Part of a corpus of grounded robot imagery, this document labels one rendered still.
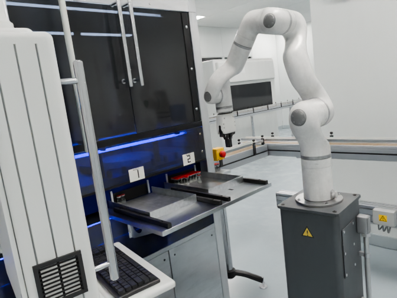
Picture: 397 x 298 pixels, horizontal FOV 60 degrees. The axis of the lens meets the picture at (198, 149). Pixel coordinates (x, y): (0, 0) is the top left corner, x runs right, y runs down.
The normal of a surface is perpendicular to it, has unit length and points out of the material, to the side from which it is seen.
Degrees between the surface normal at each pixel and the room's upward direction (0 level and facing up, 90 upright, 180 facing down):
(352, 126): 90
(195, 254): 90
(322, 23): 90
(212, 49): 90
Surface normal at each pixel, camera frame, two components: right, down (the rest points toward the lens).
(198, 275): 0.69, 0.03
